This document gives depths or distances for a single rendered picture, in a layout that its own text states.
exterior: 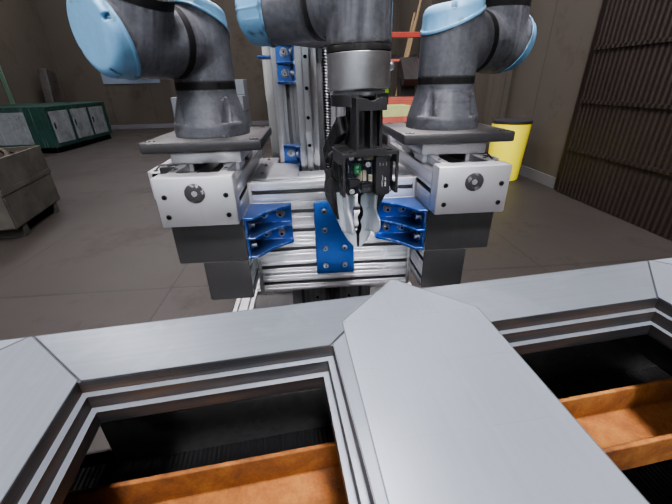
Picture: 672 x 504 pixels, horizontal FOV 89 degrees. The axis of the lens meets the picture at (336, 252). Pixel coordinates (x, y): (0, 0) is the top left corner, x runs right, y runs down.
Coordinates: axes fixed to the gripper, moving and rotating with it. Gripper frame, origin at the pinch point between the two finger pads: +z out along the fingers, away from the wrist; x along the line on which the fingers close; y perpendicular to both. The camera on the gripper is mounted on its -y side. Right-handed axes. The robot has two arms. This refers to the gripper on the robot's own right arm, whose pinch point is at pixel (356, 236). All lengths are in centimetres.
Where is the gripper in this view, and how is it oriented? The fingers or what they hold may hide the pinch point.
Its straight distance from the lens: 53.0
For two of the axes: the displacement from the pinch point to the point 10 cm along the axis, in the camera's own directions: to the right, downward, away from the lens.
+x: 9.8, -1.2, 1.8
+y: 2.1, 4.2, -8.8
